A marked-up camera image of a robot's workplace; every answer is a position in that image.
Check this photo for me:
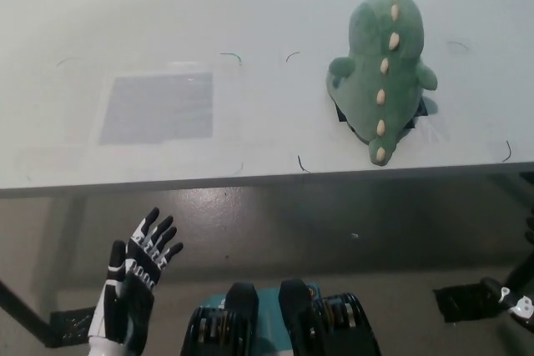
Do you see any right robot hand black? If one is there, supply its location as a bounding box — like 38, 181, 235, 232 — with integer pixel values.
479, 276, 534, 324

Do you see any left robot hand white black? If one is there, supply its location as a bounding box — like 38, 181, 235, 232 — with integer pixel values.
87, 207, 184, 356

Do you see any green plush dinosaur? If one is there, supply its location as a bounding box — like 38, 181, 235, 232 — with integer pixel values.
325, 0, 439, 167

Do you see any black table leg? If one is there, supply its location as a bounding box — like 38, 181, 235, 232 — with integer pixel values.
0, 278, 59, 348
503, 242, 534, 291

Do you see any robot body black teal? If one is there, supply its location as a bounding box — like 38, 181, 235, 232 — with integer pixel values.
179, 277, 383, 356

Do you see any grey tape patch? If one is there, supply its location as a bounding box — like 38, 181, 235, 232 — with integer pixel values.
98, 72, 214, 145

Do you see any black tape patch on table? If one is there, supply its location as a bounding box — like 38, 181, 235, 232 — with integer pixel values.
335, 96, 431, 132

